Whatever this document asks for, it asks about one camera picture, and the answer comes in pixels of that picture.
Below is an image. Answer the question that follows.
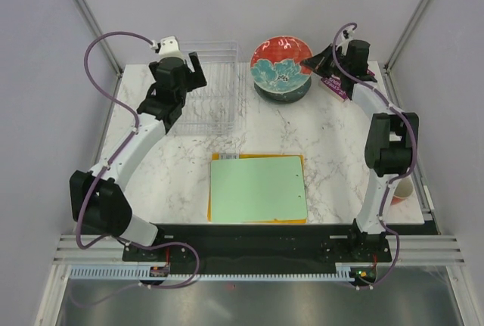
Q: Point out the purple book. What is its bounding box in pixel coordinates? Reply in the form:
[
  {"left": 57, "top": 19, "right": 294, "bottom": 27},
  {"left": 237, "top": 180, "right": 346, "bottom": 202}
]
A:
[{"left": 319, "top": 68, "right": 376, "bottom": 104}]

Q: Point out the red and teal plate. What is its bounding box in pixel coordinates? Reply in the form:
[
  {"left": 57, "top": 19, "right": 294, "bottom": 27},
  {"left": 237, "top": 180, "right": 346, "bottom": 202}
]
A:
[{"left": 250, "top": 36, "right": 313, "bottom": 95}]

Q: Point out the orange plastic cup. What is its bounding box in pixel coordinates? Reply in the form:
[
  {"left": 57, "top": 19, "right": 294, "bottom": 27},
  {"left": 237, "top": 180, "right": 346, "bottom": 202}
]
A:
[{"left": 391, "top": 178, "right": 414, "bottom": 205}]

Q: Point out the light green cutting board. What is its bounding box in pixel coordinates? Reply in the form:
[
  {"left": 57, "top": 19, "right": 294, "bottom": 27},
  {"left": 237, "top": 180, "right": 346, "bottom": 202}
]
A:
[{"left": 209, "top": 155, "right": 308, "bottom": 224}]

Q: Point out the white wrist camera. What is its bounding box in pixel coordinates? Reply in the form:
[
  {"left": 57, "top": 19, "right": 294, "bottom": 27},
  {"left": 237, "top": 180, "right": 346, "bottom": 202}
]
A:
[
  {"left": 150, "top": 36, "right": 184, "bottom": 61},
  {"left": 338, "top": 27, "right": 355, "bottom": 46}
]

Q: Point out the aluminium front rail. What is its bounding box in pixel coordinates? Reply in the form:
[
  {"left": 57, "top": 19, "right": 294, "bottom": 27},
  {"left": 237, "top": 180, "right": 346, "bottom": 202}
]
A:
[{"left": 54, "top": 235, "right": 464, "bottom": 265}]

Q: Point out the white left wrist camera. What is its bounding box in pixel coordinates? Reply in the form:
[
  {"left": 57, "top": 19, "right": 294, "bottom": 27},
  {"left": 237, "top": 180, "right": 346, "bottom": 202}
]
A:
[{"left": 150, "top": 36, "right": 184, "bottom": 61}]

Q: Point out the grey-green plate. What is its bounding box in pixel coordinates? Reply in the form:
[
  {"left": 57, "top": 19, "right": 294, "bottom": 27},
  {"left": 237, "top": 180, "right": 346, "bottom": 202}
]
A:
[{"left": 253, "top": 76, "right": 311, "bottom": 106}]

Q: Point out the right aluminium frame post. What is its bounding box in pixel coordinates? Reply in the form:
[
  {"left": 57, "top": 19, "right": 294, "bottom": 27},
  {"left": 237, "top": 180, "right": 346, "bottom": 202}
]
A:
[{"left": 383, "top": 0, "right": 432, "bottom": 73}]

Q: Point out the white cable duct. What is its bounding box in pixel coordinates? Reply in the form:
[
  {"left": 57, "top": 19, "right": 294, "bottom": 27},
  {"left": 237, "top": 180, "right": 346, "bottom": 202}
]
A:
[{"left": 69, "top": 264, "right": 377, "bottom": 281}]

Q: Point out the aluminium frame post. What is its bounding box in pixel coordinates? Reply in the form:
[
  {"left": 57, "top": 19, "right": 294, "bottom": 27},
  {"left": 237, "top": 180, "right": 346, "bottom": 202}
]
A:
[
  {"left": 383, "top": 0, "right": 432, "bottom": 73},
  {"left": 73, "top": 0, "right": 123, "bottom": 78}
]

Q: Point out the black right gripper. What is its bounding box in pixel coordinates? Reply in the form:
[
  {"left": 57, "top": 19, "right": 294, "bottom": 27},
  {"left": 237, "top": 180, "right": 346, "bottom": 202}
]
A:
[{"left": 301, "top": 43, "right": 349, "bottom": 79}]

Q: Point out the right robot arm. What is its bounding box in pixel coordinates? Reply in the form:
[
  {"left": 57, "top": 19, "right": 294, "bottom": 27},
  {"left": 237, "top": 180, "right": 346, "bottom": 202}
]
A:
[{"left": 301, "top": 39, "right": 419, "bottom": 235}]

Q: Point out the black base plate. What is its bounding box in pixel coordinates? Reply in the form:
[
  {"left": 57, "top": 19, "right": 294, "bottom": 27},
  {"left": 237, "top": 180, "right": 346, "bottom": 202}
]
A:
[{"left": 122, "top": 225, "right": 391, "bottom": 275}]

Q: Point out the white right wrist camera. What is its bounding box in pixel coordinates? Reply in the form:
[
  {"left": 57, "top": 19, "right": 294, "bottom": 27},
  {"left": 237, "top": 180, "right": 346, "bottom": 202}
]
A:
[{"left": 338, "top": 27, "right": 355, "bottom": 46}]

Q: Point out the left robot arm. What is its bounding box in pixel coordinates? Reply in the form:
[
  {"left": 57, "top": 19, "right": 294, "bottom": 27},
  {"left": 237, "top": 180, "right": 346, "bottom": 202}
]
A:
[{"left": 70, "top": 52, "right": 207, "bottom": 260}]

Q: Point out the left aluminium frame post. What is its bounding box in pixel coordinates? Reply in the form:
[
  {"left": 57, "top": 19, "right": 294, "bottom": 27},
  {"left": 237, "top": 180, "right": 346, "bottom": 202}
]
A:
[{"left": 73, "top": 0, "right": 123, "bottom": 78}]

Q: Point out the white wire dish rack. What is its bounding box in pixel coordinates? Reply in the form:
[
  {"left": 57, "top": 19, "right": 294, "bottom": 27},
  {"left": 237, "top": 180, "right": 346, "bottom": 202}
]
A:
[{"left": 169, "top": 41, "right": 245, "bottom": 136}]

